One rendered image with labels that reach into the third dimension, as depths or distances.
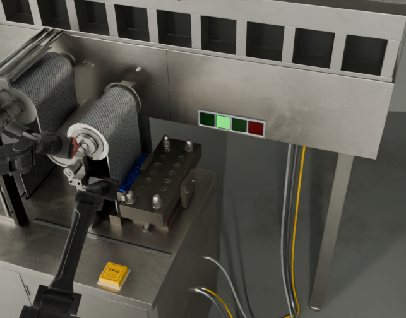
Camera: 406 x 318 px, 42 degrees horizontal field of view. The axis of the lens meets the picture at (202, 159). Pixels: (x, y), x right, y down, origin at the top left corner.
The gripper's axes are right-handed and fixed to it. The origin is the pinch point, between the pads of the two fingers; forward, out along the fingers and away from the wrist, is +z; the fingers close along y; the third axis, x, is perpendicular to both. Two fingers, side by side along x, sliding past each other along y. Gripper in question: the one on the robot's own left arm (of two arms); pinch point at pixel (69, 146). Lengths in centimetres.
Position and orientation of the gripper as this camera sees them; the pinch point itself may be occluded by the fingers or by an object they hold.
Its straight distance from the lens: 169.9
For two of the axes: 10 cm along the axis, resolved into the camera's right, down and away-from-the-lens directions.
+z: 2.5, 0.2, 9.7
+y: 9.5, 1.9, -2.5
